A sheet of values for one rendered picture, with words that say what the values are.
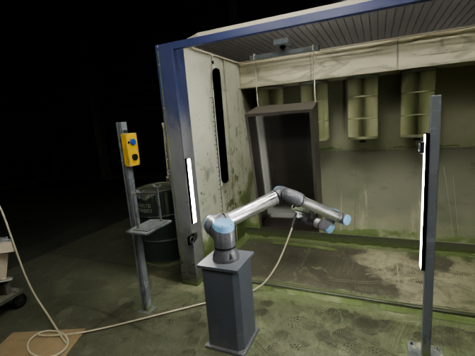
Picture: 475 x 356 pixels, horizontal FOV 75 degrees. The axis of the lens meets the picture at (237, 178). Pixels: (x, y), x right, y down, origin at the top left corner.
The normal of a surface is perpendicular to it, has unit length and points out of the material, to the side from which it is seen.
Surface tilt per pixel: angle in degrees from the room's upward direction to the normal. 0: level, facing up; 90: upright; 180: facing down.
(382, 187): 57
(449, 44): 90
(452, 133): 90
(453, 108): 90
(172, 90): 90
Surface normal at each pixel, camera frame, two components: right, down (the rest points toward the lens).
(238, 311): 0.36, 0.15
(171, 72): -0.40, 0.20
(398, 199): -0.38, -0.36
